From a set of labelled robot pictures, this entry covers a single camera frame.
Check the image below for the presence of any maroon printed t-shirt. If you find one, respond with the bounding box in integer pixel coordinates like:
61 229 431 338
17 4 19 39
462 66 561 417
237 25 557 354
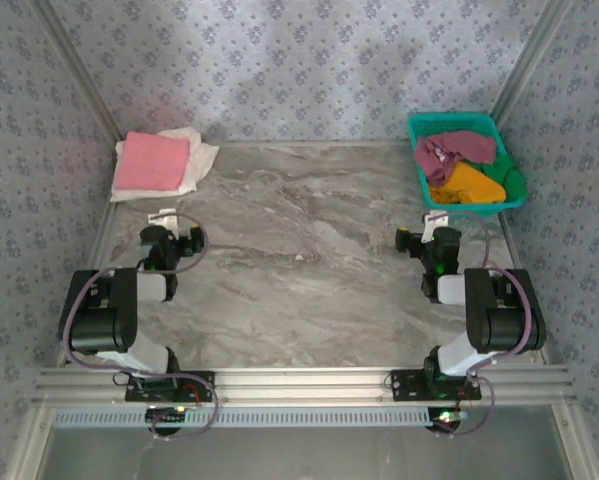
412 130 498 188

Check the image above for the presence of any orange t-shirt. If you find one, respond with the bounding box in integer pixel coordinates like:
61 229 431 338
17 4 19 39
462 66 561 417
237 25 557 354
427 160 507 205

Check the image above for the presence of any cream folded t-shirt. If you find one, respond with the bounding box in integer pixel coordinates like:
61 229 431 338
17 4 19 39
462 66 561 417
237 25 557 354
109 126 220 203

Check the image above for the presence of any pink folded t-shirt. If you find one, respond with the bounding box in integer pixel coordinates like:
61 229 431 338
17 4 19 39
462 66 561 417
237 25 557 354
113 131 191 192

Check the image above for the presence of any green t-shirt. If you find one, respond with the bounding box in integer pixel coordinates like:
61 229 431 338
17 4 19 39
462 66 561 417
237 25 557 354
481 152 529 201

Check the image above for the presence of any teal plastic basket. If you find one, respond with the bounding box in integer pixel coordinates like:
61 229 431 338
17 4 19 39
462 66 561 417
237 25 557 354
407 112 528 220

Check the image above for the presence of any right controller board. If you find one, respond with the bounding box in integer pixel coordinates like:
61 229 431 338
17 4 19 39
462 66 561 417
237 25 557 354
428 407 468 434

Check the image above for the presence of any controller board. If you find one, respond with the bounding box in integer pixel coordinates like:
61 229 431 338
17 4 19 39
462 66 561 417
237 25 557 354
145 405 188 436
428 407 468 434

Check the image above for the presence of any left controller board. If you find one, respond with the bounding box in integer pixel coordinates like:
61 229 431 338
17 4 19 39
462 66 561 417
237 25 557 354
145 405 188 436

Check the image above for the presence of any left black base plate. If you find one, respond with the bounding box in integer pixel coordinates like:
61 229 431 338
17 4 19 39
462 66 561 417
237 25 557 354
124 369 216 404

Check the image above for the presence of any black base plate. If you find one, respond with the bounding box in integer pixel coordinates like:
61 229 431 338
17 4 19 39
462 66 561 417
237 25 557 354
389 368 483 403
124 369 216 404

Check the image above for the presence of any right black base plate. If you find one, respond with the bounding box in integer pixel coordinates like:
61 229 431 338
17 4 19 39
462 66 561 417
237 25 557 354
389 368 483 403

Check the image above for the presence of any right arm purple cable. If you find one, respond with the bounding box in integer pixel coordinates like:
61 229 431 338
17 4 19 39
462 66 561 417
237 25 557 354
431 210 536 437

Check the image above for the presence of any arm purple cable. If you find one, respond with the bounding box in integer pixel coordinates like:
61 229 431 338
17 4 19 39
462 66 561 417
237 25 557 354
60 213 221 442
431 210 536 437

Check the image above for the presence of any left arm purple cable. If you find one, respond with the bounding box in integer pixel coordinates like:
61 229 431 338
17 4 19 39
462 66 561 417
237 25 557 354
60 213 221 442

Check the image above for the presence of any aluminium mounting rail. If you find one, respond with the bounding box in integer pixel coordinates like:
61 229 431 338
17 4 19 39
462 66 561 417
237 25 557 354
32 366 578 407

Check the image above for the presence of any grey slotted cable duct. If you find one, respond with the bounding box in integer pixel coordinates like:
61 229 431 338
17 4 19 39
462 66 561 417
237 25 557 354
52 406 430 430

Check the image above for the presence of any left aluminium frame post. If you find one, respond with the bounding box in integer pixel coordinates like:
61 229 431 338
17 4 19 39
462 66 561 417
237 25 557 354
28 0 123 146

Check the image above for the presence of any aluminium frame post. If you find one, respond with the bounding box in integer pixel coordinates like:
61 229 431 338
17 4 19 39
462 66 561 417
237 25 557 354
491 0 578 126
28 0 123 146

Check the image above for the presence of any right aluminium frame post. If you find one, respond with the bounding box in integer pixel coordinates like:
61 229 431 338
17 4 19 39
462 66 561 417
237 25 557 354
491 0 578 126

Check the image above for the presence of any aluminium frame leg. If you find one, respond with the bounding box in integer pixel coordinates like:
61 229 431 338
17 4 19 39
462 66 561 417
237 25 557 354
6 404 53 480
551 403 593 480

